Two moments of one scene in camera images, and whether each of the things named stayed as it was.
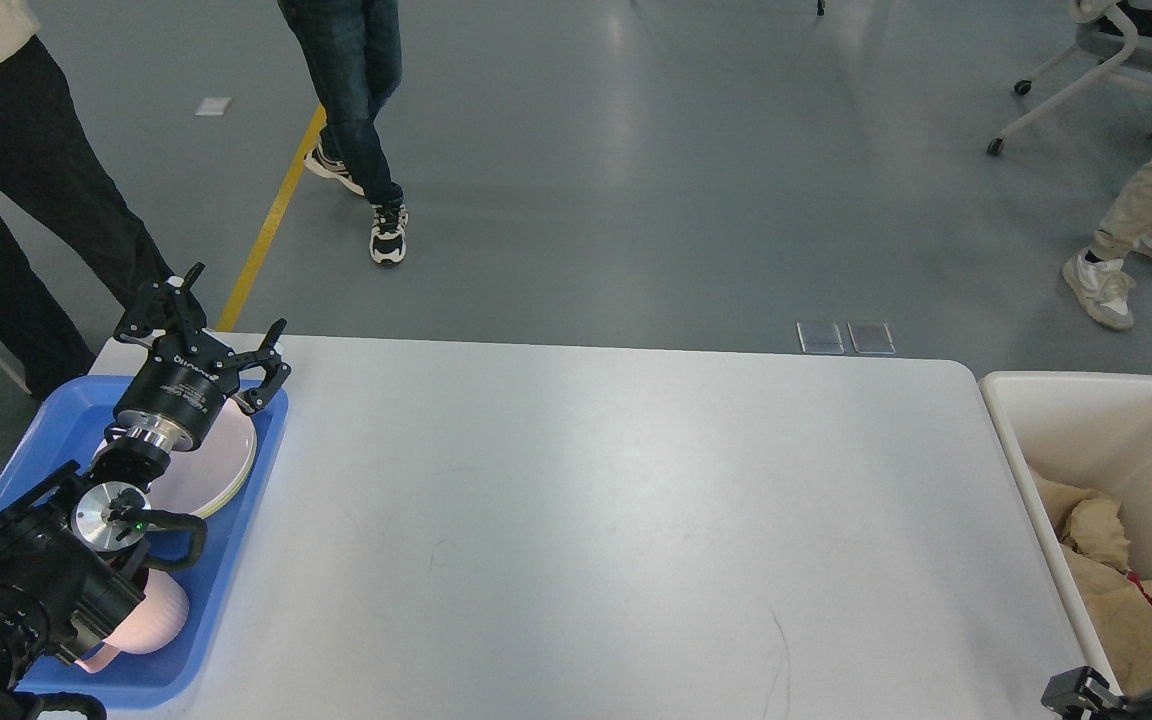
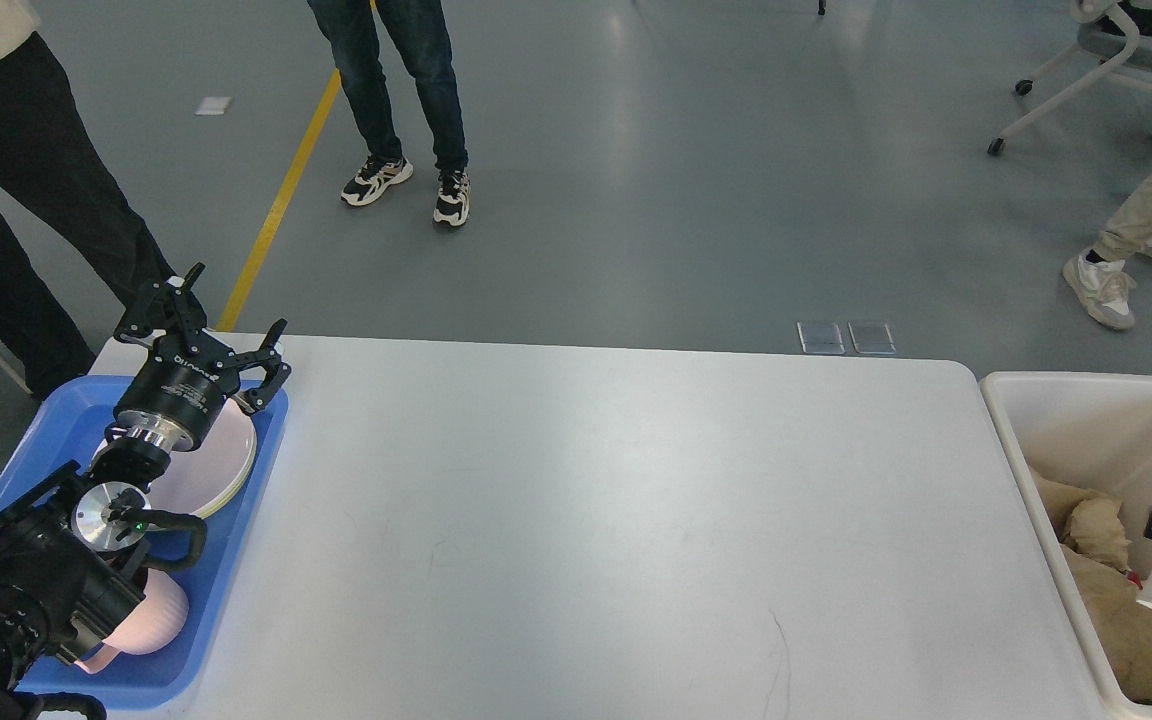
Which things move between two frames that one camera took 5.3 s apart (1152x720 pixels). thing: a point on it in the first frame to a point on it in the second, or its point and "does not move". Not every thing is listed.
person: x=354 y=49 to x=419 y=34
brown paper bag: x=1139 y=644 does not move
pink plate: x=196 y=479 does not move
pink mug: x=159 y=621 does not move
